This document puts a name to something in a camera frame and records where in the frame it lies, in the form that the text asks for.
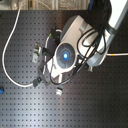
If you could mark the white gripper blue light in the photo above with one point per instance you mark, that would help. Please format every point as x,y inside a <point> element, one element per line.
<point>61,61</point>

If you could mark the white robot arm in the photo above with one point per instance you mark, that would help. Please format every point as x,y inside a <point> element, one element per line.
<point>81,44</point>

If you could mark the metal cable clip upper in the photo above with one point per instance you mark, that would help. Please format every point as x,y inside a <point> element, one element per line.
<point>36,53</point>

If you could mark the metal cable clip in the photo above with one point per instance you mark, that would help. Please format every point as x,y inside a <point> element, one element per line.
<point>59,91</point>
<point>36,53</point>

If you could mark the metal cable clip lower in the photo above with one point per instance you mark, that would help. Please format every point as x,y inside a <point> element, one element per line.
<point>59,91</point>

